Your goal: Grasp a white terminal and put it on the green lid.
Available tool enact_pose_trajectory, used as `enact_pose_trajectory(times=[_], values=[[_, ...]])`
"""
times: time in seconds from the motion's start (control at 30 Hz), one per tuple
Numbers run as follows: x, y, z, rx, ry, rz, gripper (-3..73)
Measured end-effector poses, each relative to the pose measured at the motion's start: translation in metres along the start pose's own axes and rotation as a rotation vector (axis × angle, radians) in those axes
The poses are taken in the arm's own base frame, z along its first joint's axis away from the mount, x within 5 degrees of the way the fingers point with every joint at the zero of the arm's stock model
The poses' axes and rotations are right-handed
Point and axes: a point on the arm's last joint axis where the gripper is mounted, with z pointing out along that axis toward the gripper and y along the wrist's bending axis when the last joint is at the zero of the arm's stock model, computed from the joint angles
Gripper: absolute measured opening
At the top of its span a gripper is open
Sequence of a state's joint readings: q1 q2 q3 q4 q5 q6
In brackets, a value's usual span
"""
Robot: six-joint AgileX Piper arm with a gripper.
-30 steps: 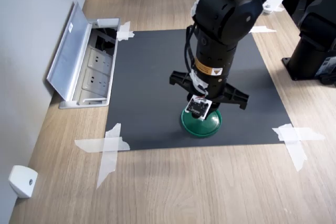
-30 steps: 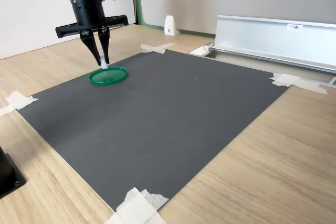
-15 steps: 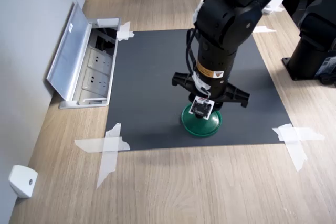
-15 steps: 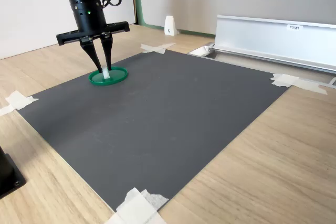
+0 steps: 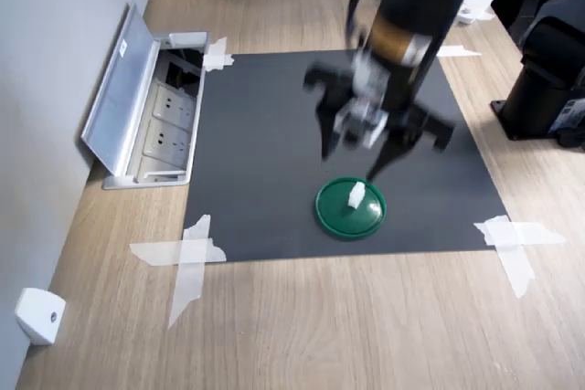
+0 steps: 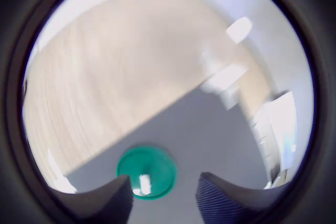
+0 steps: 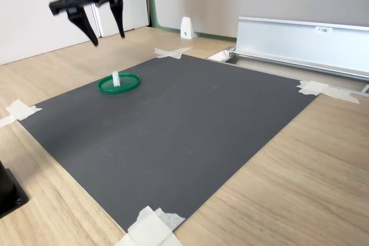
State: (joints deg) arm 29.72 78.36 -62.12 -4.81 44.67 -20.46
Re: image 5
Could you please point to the small white taped bracket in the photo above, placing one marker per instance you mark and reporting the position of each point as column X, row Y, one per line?
column 477, row 4

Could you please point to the round green lid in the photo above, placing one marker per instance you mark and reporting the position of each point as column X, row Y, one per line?
column 338, row 216

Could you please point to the white gripper camera box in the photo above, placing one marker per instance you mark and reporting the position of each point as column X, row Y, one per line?
column 365, row 116

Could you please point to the small white duct label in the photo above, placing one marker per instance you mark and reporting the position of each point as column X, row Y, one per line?
column 124, row 47

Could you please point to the white partition foot bracket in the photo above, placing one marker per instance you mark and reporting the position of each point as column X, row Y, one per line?
column 39, row 317

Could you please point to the white masking tape piece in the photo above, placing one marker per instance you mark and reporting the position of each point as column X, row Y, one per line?
column 457, row 50
column 192, row 253
column 512, row 235
column 217, row 56

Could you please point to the small white plastic terminal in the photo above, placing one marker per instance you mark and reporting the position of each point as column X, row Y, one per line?
column 355, row 196

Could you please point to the white power socket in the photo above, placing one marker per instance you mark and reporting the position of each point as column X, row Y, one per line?
column 173, row 104
column 165, row 141

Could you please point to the dark grey mat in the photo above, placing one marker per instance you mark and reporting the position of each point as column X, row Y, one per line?
column 256, row 157

